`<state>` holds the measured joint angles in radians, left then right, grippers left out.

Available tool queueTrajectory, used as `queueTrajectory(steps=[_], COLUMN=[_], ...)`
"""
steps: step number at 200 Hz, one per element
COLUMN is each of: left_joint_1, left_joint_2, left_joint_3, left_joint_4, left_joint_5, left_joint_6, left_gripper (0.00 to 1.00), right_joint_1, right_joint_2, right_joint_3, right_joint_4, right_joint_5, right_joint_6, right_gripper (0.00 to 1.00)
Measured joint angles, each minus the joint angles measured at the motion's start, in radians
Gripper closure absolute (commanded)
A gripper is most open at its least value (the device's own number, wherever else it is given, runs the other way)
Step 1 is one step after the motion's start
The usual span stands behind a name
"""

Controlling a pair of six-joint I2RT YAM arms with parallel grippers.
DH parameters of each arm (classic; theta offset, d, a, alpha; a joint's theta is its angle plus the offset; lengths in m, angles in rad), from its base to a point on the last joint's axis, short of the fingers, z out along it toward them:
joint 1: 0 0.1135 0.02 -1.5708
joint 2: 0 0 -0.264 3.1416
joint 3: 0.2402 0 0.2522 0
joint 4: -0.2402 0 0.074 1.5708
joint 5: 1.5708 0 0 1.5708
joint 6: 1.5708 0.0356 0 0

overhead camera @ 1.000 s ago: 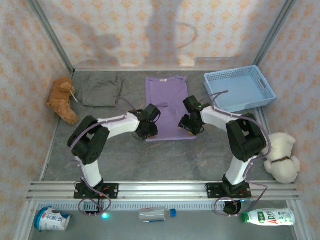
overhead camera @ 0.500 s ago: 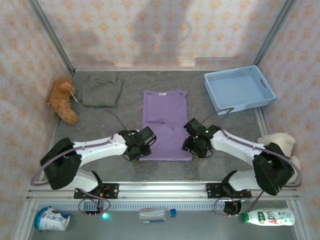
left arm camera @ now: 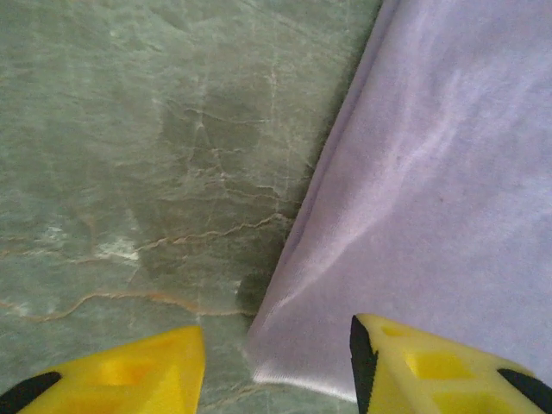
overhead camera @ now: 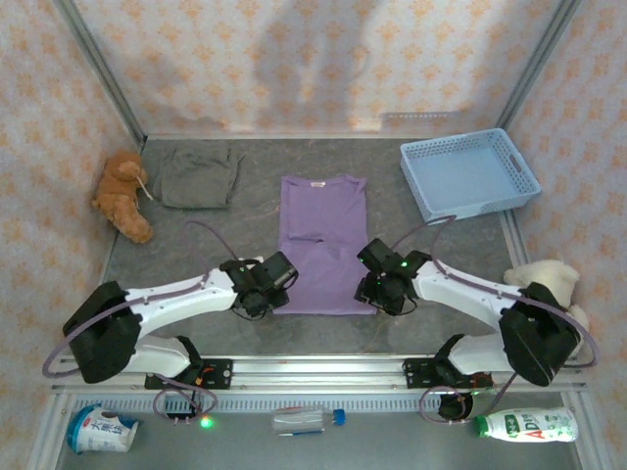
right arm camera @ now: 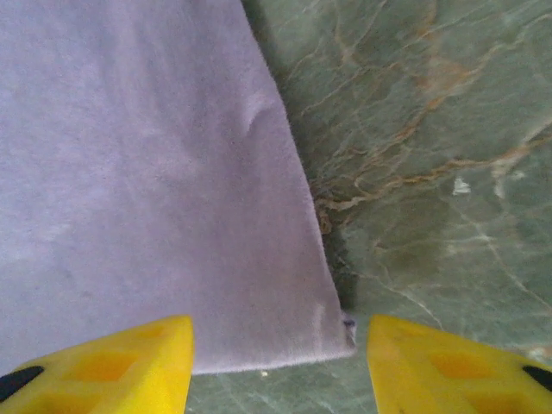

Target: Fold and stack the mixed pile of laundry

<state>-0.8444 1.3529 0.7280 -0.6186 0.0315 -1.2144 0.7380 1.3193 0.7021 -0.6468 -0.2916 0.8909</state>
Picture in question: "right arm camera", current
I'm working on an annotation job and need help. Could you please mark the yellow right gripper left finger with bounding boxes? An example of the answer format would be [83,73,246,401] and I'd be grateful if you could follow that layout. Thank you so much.
[0,315,196,414]

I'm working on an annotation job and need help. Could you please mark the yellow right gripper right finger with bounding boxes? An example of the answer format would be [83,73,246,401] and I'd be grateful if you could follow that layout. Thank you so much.
[366,314,552,414]

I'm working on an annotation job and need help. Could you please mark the purple t-shirt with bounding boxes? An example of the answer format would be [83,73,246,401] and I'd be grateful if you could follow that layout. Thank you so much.
[0,0,359,375]

